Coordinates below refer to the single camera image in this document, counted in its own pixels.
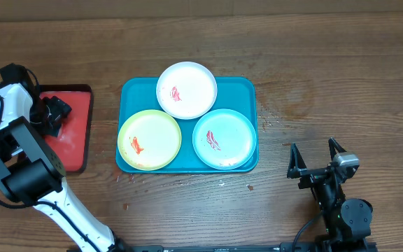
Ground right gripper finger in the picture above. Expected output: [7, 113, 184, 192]
[328, 137, 346, 160]
[288, 143, 307, 172]

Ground yellow-green plate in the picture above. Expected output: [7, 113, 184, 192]
[118, 109, 182, 172]

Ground white plate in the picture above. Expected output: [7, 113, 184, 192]
[156, 62, 218, 120]

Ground black bow-shaped sponge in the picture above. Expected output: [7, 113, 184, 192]
[44, 122, 62, 137]

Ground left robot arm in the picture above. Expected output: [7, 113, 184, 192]
[0, 63, 133, 251]

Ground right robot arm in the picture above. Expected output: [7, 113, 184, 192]
[286, 137, 377, 251]

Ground dark red tray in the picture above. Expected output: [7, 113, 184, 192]
[15, 83, 94, 174]

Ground teal plastic serving tray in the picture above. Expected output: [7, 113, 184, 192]
[118, 76, 258, 174]

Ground light blue plate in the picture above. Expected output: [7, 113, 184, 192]
[192, 108, 257, 171]

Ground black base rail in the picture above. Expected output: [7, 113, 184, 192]
[66, 241, 379, 252]

